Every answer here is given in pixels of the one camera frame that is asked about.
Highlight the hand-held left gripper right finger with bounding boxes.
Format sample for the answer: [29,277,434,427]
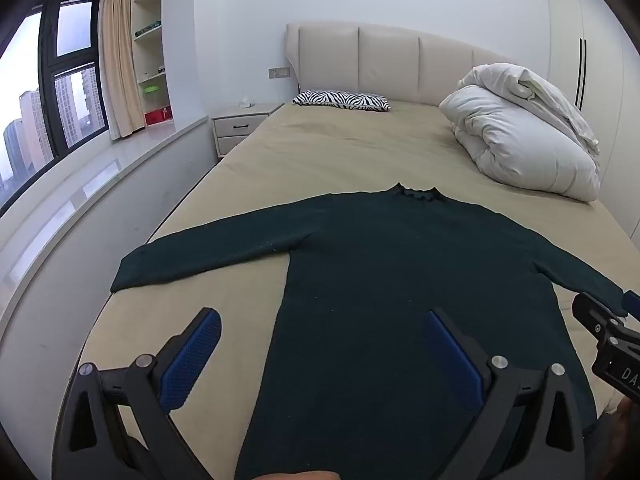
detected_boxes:
[424,307,586,480]

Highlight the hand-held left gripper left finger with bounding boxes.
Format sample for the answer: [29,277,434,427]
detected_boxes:
[52,307,223,480]

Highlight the dark green sweater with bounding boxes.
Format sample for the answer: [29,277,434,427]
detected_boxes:
[110,182,628,480]

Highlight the bed with beige sheet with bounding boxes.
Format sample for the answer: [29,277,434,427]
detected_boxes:
[52,100,640,480]

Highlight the white folded duvet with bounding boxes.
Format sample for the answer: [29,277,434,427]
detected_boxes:
[439,63,602,202]

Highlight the white window sill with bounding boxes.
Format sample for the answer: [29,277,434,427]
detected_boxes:
[0,115,209,341]

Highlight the white nightstand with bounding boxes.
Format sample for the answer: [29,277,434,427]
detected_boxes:
[211,102,285,158]

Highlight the white wardrobe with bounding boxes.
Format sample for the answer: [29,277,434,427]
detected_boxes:
[547,0,640,241]

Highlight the zebra print pillow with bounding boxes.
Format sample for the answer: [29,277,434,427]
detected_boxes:
[292,89,392,112]

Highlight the cream padded headboard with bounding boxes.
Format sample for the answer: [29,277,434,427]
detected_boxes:
[285,22,551,107]

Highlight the beige curtain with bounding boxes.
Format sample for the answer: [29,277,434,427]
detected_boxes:
[99,0,146,140]

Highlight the black framed window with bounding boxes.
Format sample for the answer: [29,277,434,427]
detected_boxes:
[0,0,110,211]

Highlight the white wall shelf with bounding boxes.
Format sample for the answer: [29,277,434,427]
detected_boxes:
[131,0,174,126]

